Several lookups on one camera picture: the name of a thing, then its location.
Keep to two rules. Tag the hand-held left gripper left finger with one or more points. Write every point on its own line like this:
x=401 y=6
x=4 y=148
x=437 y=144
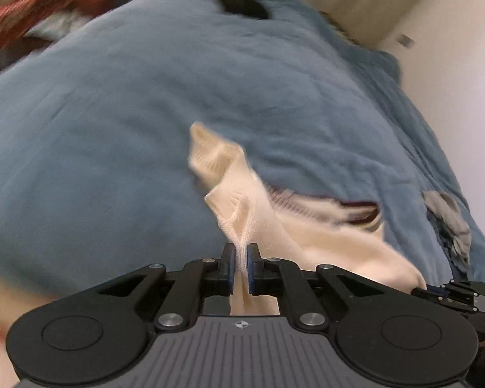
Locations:
x=230 y=275

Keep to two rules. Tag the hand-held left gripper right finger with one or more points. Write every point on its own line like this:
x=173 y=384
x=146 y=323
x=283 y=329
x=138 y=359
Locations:
x=251 y=275

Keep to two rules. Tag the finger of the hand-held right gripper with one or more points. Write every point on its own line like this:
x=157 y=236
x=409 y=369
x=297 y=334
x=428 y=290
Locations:
x=469 y=287
x=436 y=293

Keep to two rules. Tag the cream knit vest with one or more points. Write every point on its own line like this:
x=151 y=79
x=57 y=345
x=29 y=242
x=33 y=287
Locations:
x=266 y=226

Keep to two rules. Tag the grey crumpled garment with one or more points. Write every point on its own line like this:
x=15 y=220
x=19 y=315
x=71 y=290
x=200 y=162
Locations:
x=448 y=214

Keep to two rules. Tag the blue fleece blanket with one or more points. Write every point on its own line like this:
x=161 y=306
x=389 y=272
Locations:
x=145 y=129

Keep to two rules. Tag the dark patterned cloth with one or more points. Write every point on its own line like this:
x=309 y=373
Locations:
x=339 y=28

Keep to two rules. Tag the black cloth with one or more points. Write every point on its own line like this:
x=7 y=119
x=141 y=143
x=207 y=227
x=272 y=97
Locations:
x=242 y=4

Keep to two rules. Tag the red patterned tablecloth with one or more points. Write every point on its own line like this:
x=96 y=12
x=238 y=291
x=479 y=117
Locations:
x=24 y=4

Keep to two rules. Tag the grey wall outlet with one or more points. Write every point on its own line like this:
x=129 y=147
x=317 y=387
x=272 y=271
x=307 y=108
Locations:
x=405 y=41

